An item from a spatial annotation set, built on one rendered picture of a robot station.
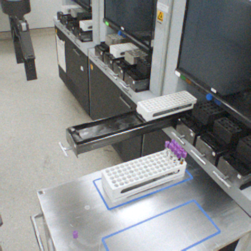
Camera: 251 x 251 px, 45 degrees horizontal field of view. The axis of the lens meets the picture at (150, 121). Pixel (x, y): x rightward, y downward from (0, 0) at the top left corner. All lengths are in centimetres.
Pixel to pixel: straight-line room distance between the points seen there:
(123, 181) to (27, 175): 142
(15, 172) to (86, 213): 144
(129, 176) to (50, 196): 27
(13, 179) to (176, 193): 150
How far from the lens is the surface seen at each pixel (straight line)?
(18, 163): 248
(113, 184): 102
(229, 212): 110
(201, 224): 103
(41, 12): 483
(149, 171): 108
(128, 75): 185
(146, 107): 143
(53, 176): 233
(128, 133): 137
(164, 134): 163
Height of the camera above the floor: 163
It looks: 35 degrees down
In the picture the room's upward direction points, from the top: 6 degrees clockwise
